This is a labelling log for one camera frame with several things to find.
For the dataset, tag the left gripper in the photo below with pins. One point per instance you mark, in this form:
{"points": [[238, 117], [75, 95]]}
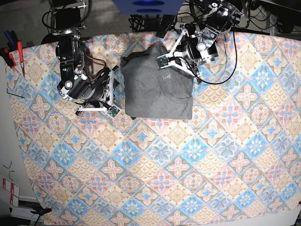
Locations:
{"points": [[180, 57]]}

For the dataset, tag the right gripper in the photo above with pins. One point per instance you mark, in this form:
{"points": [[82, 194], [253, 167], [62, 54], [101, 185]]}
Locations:
{"points": [[99, 94]]}

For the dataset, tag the grey T-shirt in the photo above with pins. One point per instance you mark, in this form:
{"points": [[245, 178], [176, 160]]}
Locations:
{"points": [[151, 92]]}

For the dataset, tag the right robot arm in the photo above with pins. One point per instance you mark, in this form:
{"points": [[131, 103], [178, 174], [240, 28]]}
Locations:
{"points": [[85, 80]]}

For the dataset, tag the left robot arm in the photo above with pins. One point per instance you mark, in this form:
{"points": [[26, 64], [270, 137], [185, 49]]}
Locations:
{"points": [[196, 44]]}

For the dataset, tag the white power strip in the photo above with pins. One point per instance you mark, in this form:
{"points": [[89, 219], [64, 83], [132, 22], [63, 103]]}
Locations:
{"points": [[178, 25]]}

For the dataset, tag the patterned tablecloth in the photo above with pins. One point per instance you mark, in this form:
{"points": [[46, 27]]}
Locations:
{"points": [[238, 157]]}

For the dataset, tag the black red clamp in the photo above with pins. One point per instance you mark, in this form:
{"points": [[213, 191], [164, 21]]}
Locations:
{"points": [[8, 57]]}

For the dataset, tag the red white label tag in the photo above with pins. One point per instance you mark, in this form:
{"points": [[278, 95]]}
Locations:
{"points": [[9, 192]]}

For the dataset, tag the black bottom clamp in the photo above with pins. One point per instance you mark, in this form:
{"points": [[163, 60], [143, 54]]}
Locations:
{"points": [[33, 214]]}

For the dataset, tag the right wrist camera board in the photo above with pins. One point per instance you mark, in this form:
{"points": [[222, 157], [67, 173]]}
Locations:
{"points": [[113, 111]]}

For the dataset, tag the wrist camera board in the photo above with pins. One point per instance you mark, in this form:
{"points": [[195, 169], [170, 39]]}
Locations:
{"points": [[163, 62], [113, 111]]}

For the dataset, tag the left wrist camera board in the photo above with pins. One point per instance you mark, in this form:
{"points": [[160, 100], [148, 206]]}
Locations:
{"points": [[163, 62]]}

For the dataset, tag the black centre bracket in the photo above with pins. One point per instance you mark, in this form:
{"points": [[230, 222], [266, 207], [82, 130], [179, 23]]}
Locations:
{"points": [[165, 24]]}

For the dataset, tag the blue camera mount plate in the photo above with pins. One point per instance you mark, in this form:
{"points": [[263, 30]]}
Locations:
{"points": [[151, 7]]}

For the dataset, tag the red handled screwdriver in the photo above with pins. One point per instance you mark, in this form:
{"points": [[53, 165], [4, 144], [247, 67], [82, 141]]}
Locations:
{"points": [[21, 57]]}

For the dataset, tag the blue handled pliers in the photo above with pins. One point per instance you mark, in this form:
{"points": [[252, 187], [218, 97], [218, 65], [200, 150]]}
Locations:
{"points": [[12, 39]]}

